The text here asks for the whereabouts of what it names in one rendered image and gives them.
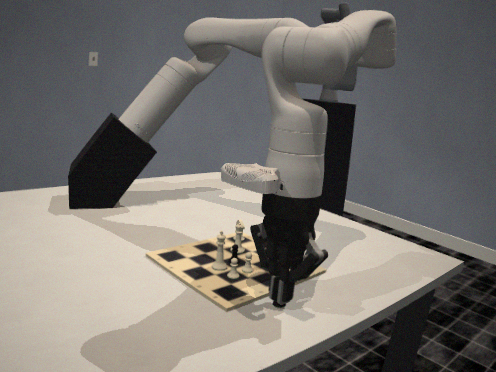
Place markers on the white pawn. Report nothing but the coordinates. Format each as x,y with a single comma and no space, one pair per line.
247,268
233,273

